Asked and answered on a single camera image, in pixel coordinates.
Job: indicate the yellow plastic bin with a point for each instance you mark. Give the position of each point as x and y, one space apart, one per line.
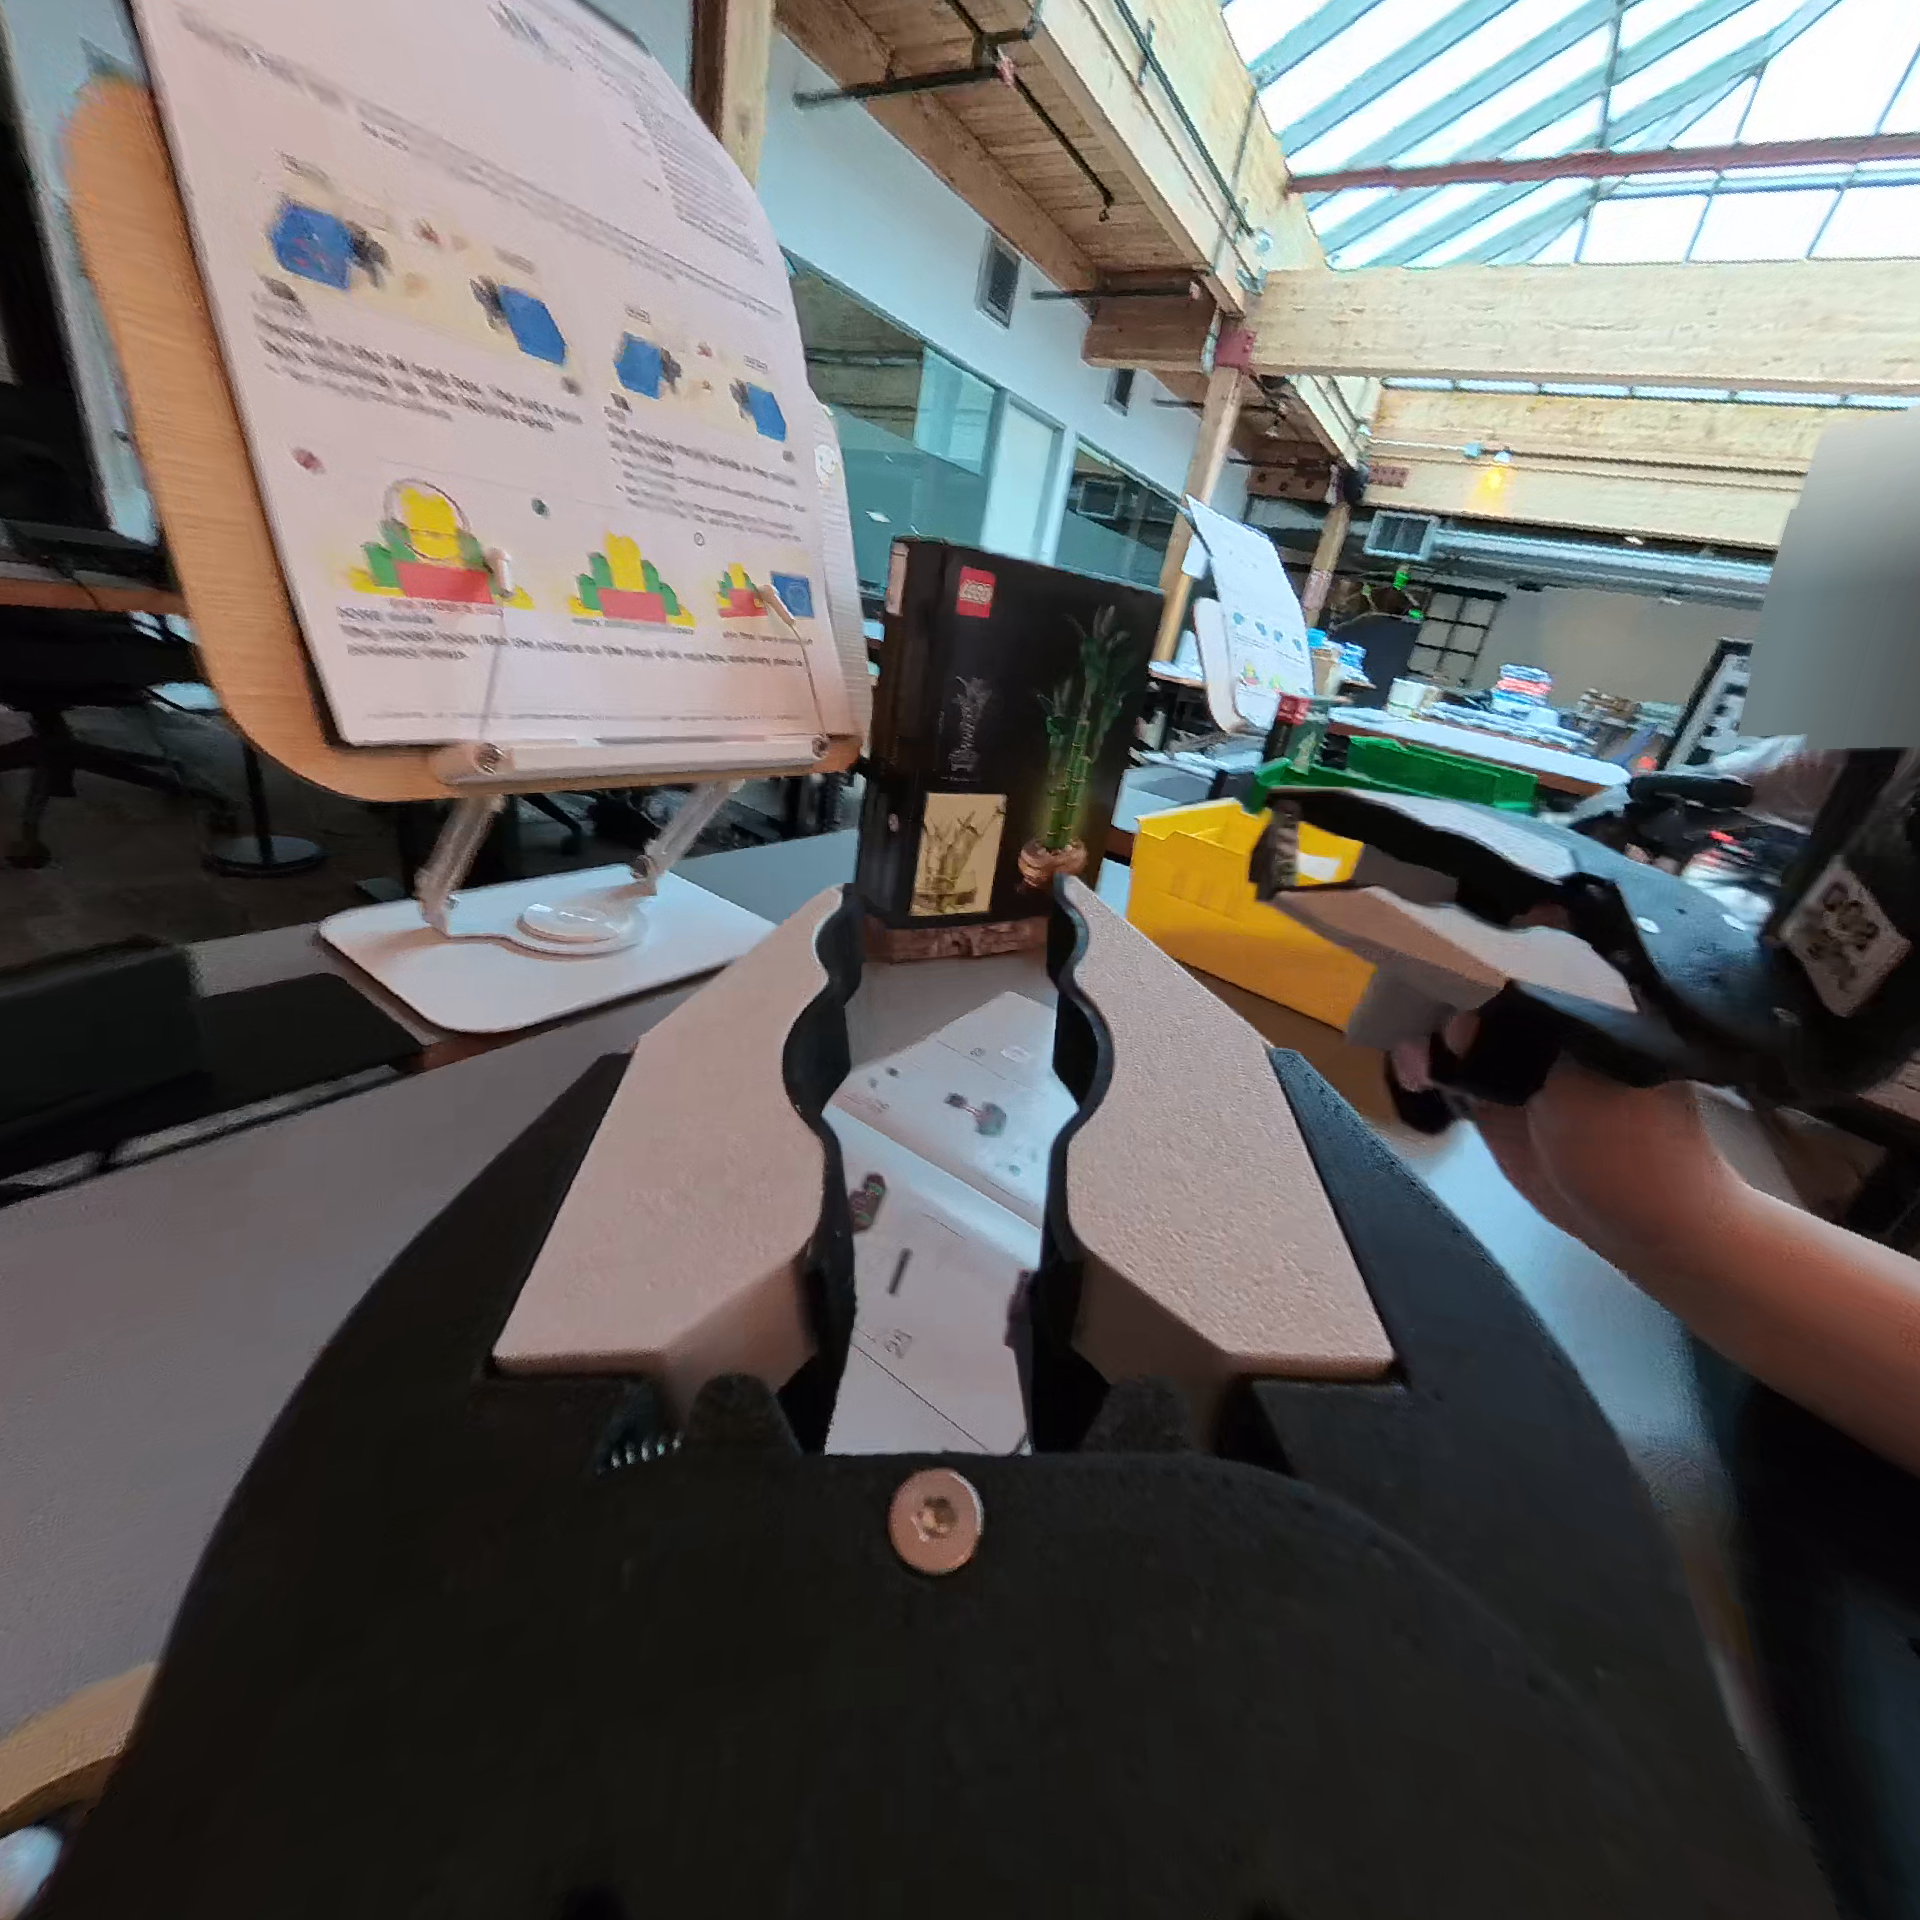
1202 901

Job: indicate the person's right hand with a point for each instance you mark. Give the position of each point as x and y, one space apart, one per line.
1621 1155

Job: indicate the grey desk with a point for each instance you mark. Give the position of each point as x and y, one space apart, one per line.
300 1276

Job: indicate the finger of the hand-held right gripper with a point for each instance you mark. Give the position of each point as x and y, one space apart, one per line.
1412 932
1424 839

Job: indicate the black toy set box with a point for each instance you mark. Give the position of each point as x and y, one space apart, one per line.
991 722

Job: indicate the silver ventilation duct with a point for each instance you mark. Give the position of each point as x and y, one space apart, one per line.
1576 564

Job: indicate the black office chair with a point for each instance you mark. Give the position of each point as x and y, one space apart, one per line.
91 706

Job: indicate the green plastic bin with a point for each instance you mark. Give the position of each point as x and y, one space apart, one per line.
1424 773

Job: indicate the printed instruction sheet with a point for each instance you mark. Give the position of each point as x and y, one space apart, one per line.
524 375

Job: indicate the open instruction booklet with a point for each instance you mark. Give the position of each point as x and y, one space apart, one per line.
946 1200

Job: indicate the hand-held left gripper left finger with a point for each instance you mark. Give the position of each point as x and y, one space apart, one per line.
676 1200

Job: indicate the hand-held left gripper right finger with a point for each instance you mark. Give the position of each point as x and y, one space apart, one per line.
1215 1200

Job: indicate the person's right forearm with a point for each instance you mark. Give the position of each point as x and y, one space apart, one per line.
1800 1320

